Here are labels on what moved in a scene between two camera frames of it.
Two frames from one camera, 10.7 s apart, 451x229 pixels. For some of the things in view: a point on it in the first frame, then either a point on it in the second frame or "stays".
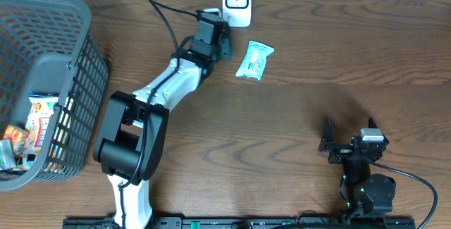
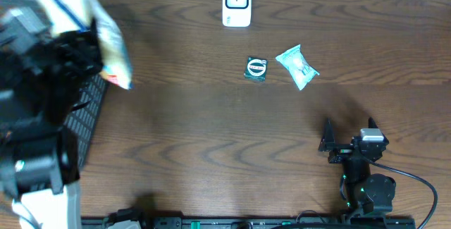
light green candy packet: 254,63 -> 302,72
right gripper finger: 329,137 stays
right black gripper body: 342,152 stays
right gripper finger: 371,124 stays
